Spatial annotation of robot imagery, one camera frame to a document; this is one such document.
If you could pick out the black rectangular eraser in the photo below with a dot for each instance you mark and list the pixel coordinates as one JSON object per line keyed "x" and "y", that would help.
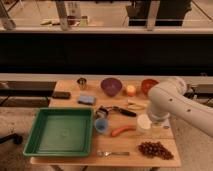
{"x": 61, "y": 95}

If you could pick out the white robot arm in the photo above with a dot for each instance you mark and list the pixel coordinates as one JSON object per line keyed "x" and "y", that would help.
{"x": 168, "y": 98}

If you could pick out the small metal cup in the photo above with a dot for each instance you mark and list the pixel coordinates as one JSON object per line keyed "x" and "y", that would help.
{"x": 82, "y": 82}

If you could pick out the blue plastic cup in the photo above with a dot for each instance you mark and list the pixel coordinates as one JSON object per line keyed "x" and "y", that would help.
{"x": 101, "y": 125}

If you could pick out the purple bowl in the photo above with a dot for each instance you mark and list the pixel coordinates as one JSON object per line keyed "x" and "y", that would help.
{"x": 111, "y": 86}

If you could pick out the blue sponge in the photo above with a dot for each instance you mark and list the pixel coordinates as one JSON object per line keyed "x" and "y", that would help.
{"x": 86, "y": 99}

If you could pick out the black binder clip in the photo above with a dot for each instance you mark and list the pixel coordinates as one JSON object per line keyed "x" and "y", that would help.
{"x": 102, "y": 112}

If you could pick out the yellow tongs tool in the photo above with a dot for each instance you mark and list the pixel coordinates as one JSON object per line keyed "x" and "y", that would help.
{"x": 135, "y": 105}

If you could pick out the red bowl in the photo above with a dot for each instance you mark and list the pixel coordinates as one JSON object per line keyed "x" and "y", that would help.
{"x": 147, "y": 84}

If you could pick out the orange carrot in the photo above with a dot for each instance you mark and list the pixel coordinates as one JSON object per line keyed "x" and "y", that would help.
{"x": 122, "y": 129}

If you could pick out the blue scrub cloth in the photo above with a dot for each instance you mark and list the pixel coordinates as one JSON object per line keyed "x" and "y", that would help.
{"x": 164, "y": 124}

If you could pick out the green plastic tray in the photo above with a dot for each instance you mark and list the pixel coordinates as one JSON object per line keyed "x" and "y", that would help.
{"x": 60, "y": 132}

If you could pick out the silver fork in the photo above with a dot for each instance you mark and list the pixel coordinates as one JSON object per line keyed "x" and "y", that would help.
{"x": 107, "y": 153}

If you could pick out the bunch of dark grapes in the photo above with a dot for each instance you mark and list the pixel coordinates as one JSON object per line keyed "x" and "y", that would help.
{"x": 155, "y": 149}

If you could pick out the black handled utensil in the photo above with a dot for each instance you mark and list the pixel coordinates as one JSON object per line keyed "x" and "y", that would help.
{"x": 124, "y": 111}

